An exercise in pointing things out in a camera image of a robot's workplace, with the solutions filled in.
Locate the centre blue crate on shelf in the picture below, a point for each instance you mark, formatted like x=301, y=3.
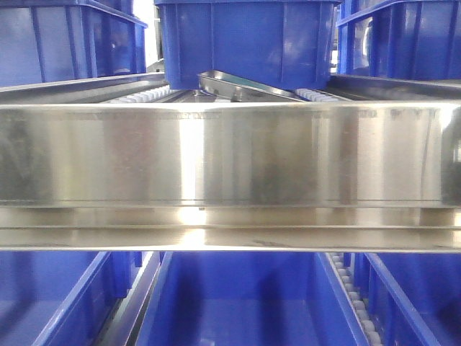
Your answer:
x=284, y=44

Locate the blue crate on shelf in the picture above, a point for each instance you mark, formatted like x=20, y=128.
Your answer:
x=284, y=44
x=414, y=40
x=46, y=41

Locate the right blue crate on shelf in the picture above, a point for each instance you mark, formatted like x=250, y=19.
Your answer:
x=414, y=40

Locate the left blue crate on shelf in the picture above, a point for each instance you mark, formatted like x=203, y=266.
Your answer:
x=46, y=41

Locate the blue crate lower centre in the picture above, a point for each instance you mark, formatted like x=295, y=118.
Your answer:
x=249, y=298

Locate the blue crate lower right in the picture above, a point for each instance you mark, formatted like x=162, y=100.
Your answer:
x=412, y=299

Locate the blue crate lower left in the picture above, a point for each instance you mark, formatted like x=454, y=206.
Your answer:
x=62, y=298

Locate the steel guide rail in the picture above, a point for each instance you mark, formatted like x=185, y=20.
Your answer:
x=239, y=89

